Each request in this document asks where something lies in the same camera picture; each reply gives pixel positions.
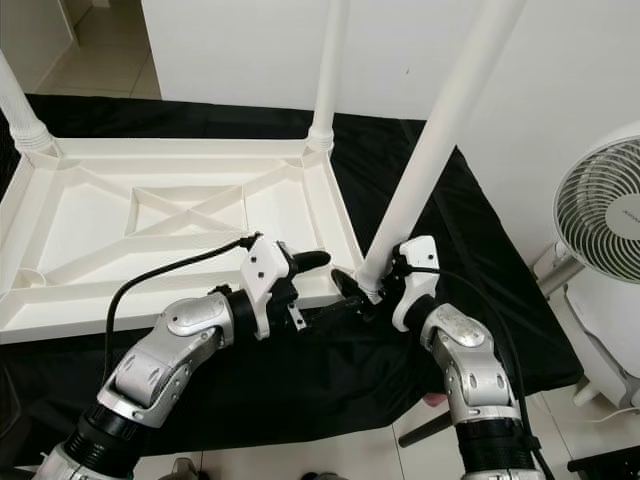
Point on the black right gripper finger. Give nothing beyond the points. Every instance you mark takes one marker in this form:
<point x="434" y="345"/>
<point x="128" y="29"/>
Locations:
<point x="353" y="288"/>

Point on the white plastic table leg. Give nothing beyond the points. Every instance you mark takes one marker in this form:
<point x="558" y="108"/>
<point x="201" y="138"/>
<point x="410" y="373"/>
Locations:
<point x="328" y="70"/>
<point x="20" y="115"/>
<point x="440" y="140"/>

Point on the white plastic table top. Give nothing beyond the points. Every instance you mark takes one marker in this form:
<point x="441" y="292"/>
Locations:
<point x="80" y="220"/>

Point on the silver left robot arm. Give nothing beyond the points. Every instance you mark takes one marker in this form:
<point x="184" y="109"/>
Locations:
<point x="170" y="345"/>

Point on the black tablecloth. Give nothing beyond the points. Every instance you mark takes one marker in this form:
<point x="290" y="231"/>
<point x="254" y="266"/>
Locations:
<point x="400" y="160"/>

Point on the grey left robot foot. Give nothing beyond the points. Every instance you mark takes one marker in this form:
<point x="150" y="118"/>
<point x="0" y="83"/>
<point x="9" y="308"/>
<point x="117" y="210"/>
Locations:
<point x="182" y="469"/>

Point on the white standing fan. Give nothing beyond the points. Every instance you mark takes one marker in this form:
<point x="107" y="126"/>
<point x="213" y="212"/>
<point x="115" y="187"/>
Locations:
<point x="605" y="200"/>

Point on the black low stand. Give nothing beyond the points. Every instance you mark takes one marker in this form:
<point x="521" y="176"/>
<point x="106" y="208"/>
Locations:
<point x="605" y="460"/>

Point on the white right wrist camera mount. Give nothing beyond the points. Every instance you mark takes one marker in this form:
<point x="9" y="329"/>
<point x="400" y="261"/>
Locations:
<point x="418" y="295"/>

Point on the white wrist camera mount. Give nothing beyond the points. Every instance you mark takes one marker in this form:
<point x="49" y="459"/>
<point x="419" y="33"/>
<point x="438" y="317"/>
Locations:
<point x="265" y="265"/>
<point x="418" y="295"/>

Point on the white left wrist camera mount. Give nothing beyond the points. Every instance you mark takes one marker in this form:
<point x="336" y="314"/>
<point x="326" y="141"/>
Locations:
<point x="265" y="265"/>

